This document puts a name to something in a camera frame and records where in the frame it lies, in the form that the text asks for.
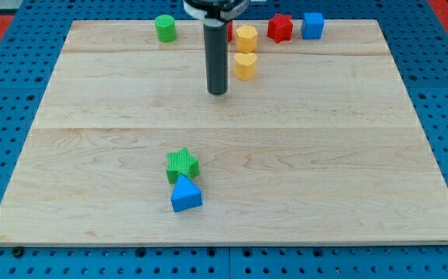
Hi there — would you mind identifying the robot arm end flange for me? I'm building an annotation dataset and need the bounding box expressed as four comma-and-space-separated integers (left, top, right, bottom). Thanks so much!
183, 0, 250, 22

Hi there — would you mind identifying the green star block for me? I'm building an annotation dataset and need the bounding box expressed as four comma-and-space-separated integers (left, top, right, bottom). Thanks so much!
166, 147, 200, 184

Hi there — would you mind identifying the blue triangle block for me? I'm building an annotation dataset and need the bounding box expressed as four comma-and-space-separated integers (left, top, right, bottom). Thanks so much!
171, 174, 203, 212

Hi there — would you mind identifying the red star block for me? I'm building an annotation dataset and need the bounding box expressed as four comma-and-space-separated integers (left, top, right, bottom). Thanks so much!
267, 13, 294, 43

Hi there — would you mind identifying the yellow heart block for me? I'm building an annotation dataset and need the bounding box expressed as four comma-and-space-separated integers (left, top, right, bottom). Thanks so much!
234, 53, 258, 81

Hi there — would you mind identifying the wooden board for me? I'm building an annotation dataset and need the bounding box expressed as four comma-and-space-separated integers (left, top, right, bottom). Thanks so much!
0, 19, 448, 247

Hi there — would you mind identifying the yellow hexagon block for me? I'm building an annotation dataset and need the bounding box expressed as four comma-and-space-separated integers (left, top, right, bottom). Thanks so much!
236, 25, 258, 53

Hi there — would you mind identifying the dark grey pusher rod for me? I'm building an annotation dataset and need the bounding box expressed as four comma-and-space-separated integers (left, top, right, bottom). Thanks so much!
203, 19, 228, 95

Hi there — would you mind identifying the red block behind rod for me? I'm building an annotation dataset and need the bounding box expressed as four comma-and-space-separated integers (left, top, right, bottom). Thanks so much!
227, 21, 233, 43

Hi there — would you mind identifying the green cylinder block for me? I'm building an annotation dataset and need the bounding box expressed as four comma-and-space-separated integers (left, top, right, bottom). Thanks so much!
155, 14, 177, 43

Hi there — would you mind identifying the blue cube block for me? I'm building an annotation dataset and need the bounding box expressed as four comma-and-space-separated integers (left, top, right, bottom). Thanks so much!
301, 12, 324, 40

